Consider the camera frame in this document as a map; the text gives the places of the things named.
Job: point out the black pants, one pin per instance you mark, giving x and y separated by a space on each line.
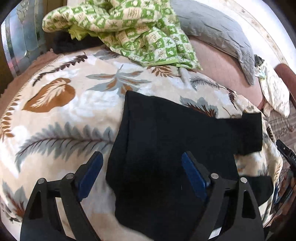
153 193

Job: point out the cream floral pillow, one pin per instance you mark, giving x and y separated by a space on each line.
275 92

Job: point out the brown headboard cushion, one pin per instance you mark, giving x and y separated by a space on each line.
289 78

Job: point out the pink bed sheet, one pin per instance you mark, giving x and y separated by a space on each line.
226 70

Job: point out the green checkered quilt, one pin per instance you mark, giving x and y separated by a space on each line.
147 32

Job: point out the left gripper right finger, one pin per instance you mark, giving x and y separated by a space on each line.
230 210

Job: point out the mirrored wardrobe door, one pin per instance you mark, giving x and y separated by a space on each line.
22 36

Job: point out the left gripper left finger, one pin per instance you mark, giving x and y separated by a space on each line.
41 220

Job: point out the striped brown bedspread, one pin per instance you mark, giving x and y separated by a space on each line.
284 128

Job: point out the grey quilted pillow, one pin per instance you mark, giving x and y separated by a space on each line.
218 30

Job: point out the cream leaf print blanket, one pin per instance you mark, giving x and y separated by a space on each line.
51 127

